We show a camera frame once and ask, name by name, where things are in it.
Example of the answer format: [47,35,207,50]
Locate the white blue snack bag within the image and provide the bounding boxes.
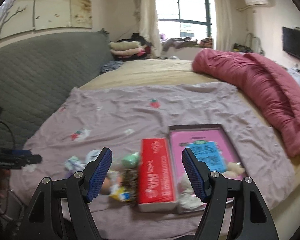
[64,150,101,173]

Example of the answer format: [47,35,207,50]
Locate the yellow white snack bag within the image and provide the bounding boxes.
[109,185,130,202]

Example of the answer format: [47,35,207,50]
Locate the cream plush toy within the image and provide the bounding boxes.
[222,162,245,179]

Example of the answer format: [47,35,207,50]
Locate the grey quilted headboard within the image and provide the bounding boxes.
[0,30,113,148]

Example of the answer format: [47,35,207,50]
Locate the shallow box with pink book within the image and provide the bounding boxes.
[168,124,247,213]

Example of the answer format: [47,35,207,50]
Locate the green tissue pack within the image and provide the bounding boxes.
[121,152,139,169]

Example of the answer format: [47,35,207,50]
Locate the lilac strawberry bed sheet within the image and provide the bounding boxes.
[9,81,296,240]

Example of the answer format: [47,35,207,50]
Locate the red rectangular box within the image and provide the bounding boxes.
[137,138,178,212]

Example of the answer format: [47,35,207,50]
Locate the pink red quilt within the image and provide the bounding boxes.
[192,48,300,157]

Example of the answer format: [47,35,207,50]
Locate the beige mattress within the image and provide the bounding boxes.
[81,60,218,90]

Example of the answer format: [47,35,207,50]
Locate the folded towels stack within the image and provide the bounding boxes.
[109,41,146,58]

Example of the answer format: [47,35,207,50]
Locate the clothes pile on sill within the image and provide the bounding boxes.
[162,37,213,51]

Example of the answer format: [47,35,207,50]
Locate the left curtain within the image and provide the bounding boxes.
[134,0,162,58]

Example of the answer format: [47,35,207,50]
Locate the curtain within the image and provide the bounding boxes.
[134,0,162,58]
[212,0,233,51]

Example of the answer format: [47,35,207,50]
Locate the window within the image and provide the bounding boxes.
[155,0,211,40]

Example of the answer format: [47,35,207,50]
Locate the air conditioner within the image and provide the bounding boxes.
[244,0,269,6]

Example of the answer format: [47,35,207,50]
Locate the right curtain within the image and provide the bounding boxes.
[212,0,233,51]

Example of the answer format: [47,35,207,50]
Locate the wall painting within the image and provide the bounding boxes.
[0,0,93,39]

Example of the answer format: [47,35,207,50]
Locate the wall television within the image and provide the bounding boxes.
[282,27,300,59]

